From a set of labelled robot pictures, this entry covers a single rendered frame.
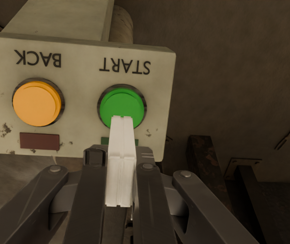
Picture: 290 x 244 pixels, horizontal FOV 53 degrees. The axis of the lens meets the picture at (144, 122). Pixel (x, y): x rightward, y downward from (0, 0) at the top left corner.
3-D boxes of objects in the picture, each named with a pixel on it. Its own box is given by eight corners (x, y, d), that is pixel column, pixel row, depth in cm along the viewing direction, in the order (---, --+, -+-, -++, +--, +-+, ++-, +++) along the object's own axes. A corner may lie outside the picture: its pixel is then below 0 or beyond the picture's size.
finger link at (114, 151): (118, 207, 16) (104, 207, 16) (119, 152, 22) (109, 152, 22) (122, 158, 15) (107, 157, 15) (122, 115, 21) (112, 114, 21)
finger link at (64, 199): (103, 215, 14) (39, 213, 14) (108, 165, 19) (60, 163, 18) (105, 188, 13) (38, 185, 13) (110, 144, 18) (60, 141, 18)
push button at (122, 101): (141, 127, 29) (142, 133, 27) (99, 124, 28) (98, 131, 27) (145, 86, 27) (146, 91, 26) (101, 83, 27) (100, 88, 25)
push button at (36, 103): (63, 122, 28) (59, 129, 26) (19, 119, 28) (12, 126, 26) (63, 80, 27) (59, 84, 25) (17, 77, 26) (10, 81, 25)
